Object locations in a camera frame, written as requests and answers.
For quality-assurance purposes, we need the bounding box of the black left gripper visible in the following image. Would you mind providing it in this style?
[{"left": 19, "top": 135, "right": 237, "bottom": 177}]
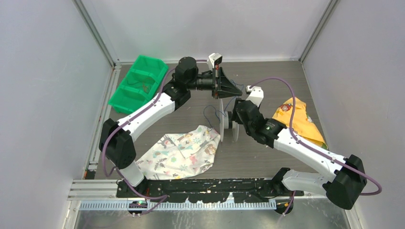
[{"left": 187, "top": 65, "right": 243, "bottom": 100}]

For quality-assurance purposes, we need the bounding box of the blue cable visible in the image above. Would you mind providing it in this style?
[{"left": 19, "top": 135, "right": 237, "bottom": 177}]
[{"left": 203, "top": 79, "right": 246, "bottom": 130}]

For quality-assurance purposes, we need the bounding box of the white perforated cable spool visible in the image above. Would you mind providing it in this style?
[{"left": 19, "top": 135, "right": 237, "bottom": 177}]
[{"left": 218, "top": 99, "right": 239, "bottom": 142}]

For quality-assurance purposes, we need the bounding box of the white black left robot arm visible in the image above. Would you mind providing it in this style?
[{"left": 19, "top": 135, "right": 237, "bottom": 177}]
[{"left": 99, "top": 53, "right": 243, "bottom": 198}]

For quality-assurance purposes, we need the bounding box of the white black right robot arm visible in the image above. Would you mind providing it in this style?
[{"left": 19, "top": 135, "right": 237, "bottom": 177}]
[{"left": 233, "top": 99, "right": 367, "bottom": 210}]

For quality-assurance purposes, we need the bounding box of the yellow printed cloth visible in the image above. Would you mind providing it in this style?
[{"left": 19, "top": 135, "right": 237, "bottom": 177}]
[{"left": 272, "top": 97, "right": 328, "bottom": 149}]

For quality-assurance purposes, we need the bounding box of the white patterned cloth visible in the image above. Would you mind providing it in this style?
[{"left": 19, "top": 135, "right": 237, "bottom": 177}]
[{"left": 136, "top": 125, "right": 221, "bottom": 180}]

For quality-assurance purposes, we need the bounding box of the green plastic divided bin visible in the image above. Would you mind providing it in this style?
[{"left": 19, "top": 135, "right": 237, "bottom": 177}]
[{"left": 108, "top": 55, "right": 169, "bottom": 114}]

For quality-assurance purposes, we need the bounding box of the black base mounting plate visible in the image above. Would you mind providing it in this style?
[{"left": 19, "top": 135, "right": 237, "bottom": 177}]
[{"left": 134, "top": 178, "right": 292, "bottom": 203}]

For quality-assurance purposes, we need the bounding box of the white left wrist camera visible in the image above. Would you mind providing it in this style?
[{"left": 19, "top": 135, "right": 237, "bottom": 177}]
[{"left": 207, "top": 53, "right": 223, "bottom": 70}]

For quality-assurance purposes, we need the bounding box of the aluminium frame rail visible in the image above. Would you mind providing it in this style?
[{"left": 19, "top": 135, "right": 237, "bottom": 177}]
[{"left": 67, "top": 179, "right": 118, "bottom": 200}]

